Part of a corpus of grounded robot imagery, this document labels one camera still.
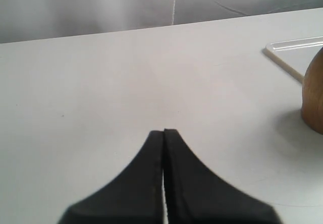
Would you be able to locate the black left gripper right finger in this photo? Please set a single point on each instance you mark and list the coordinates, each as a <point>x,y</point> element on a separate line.
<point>194,194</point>

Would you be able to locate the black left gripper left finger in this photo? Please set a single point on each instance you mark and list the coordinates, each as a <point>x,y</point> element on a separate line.
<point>134,196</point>

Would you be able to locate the wooden mortar cup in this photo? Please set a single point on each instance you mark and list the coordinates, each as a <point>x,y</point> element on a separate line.
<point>311,110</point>

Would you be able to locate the white rectangular plastic tray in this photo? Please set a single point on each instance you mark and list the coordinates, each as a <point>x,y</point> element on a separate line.
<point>294,56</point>

